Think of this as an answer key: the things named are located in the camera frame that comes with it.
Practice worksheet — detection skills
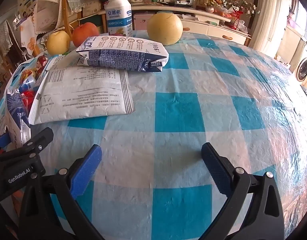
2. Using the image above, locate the cream curtain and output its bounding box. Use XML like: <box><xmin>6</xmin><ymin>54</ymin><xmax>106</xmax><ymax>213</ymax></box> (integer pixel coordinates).
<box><xmin>248</xmin><ymin>0</ymin><xmax>300</xmax><ymax>53</ymax></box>

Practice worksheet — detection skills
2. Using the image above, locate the artificial flower bunch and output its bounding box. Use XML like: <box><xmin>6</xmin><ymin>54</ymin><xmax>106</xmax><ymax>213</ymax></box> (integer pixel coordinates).
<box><xmin>220</xmin><ymin>0</ymin><xmax>259</xmax><ymax>15</ymax></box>

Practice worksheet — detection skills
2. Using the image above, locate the white printed foil pouch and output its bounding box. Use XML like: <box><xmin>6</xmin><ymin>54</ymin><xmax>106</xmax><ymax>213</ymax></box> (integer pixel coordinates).
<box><xmin>28</xmin><ymin>55</ymin><xmax>136</xmax><ymax>125</ymax></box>

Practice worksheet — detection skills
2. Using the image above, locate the red bag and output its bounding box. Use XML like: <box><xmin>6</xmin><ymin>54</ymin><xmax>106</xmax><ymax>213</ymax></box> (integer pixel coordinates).
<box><xmin>230</xmin><ymin>11</ymin><xmax>244</xmax><ymax>29</ymax></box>

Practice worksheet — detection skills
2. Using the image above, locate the beige storage cabinet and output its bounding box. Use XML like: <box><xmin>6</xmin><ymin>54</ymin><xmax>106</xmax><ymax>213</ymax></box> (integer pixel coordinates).
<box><xmin>276</xmin><ymin>25</ymin><xmax>307</xmax><ymax>65</ymax></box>

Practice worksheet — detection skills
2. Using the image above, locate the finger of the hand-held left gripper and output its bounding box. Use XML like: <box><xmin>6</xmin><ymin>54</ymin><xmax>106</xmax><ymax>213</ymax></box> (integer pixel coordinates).
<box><xmin>17</xmin><ymin>127</ymin><xmax>54</xmax><ymax>160</ymax></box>
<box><xmin>0</xmin><ymin>132</ymin><xmax>11</xmax><ymax>155</ymax></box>

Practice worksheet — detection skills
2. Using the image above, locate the yellow pear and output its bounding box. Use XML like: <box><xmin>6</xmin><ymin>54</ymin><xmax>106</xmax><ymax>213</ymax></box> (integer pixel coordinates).
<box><xmin>46</xmin><ymin>31</ymin><xmax>71</xmax><ymax>55</ymax></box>

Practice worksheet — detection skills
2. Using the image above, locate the blue checkered tablecloth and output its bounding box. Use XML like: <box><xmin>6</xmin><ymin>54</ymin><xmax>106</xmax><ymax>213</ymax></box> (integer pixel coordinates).
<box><xmin>0</xmin><ymin>30</ymin><xmax>307</xmax><ymax>240</ymax></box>

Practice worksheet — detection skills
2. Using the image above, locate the blue snack packet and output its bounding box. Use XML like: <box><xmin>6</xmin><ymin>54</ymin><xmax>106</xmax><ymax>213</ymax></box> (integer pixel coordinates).
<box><xmin>18</xmin><ymin>75</ymin><xmax>37</xmax><ymax>92</ymax></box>

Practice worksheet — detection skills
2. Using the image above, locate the pink case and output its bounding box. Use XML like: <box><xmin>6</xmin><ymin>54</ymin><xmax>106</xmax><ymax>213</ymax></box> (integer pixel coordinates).
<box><xmin>133</xmin><ymin>14</ymin><xmax>154</xmax><ymax>30</ymax></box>

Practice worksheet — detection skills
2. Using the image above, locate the white plastic bag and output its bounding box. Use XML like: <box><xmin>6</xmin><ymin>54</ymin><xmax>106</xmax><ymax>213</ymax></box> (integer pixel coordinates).
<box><xmin>237</xmin><ymin>20</ymin><xmax>249</xmax><ymax>34</ymax></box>

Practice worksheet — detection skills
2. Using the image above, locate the blue white milk carton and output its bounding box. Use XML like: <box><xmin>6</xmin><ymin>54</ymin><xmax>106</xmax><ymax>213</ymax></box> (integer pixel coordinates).
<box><xmin>76</xmin><ymin>35</ymin><xmax>169</xmax><ymax>73</ymax></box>

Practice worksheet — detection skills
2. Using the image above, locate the white TV cabinet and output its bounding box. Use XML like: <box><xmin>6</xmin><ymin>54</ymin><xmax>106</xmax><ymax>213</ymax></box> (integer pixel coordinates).
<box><xmin>98</xmin><ymin>1</ymin><xmax>252</xmax><ymax>47</ymax></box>

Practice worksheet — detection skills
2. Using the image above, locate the red candy wrapper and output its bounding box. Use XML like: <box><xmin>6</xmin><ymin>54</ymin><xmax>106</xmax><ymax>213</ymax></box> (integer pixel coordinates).
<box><xmin>36</xmin><ymin>55</ymin><xmax>49</xmax><ymax>74</ymax></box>

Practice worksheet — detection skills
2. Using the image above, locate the yellow pomelo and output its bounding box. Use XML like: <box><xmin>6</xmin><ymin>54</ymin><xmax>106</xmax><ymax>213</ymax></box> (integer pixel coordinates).
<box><xmin>147</xmin><ymin>12</ymin><xmax>183</xmax><ymax>46</ymax></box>

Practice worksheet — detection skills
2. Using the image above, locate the white orange-print tablecloth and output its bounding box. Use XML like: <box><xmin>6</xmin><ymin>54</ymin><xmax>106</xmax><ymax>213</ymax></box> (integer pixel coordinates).
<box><xmin>18</xmin><ymin>15</ymin><xmax>47</xmax><ymax>55</ymax></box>

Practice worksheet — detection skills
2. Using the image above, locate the green lace tablecloth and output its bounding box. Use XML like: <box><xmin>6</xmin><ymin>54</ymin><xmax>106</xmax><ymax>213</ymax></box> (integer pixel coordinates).
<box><xmin>0</xmin><ymin>20</ymin><xmax>14</xmax><ymax>63</ymax></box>

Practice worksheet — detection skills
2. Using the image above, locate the plastic water bottle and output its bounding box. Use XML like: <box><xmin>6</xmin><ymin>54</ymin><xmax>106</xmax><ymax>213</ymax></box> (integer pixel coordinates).
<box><xmin>104</xmin><ymin>0</ymin><xmax>133</xmax><ymax>38</ymax></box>

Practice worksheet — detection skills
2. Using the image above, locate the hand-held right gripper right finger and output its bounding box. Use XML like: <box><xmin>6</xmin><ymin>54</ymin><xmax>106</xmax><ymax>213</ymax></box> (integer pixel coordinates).
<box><xmin>201</xmin><ymin>142</ymin><xmax>286</xmax><ymax>240</ymax></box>

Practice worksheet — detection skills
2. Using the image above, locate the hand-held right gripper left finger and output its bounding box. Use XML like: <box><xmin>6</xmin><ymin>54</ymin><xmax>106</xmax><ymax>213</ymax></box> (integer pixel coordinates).
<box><xmin>18</xmin><ymin>144</ymin><xmax>105</xmax><ymax>240</ymax></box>

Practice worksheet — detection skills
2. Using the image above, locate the white washing machine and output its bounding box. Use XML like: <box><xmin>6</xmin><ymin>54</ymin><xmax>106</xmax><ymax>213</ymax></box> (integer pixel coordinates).
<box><xmin>295</xmin><ymin>46</ymin><xmax>307</xmax><ymax>83</ymax></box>

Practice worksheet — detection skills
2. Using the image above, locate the gold ornament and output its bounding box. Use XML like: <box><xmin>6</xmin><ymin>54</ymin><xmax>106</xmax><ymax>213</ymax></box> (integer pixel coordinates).
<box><xmin>195</xmin><ymin>0</ymin><xmax>219</xmax><ymax>12</ymax></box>

